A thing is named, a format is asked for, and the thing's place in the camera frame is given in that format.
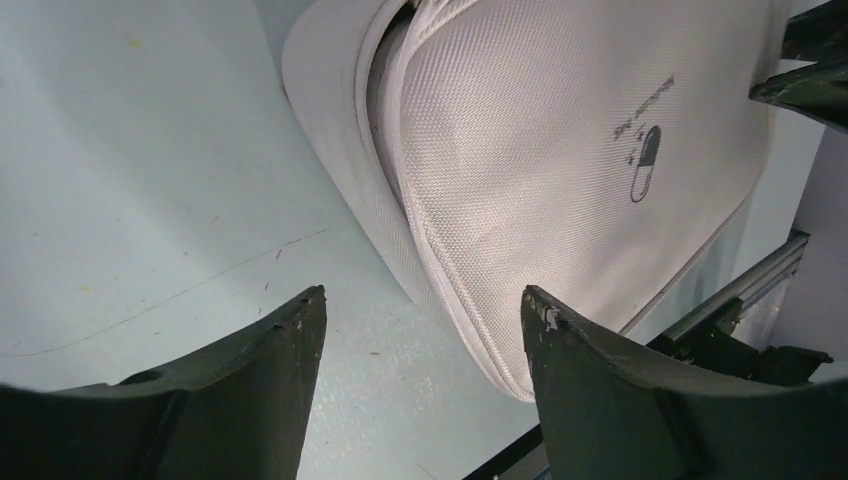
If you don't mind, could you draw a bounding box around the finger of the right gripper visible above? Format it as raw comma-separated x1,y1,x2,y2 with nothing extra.
749,0,847,133

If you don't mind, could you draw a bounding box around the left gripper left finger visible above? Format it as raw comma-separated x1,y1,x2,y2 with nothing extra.
1,286,327,479

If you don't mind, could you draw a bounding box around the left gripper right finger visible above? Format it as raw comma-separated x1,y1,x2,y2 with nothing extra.
521,286,847,479

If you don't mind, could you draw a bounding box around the white medicine kit case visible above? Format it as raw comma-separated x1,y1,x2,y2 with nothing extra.
281,1,791,402

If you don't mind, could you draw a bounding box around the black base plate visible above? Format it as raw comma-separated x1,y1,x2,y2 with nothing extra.
464,424,552,480

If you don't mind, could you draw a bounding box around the aluminium frame rail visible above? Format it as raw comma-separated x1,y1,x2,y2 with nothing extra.
649,229,809,349

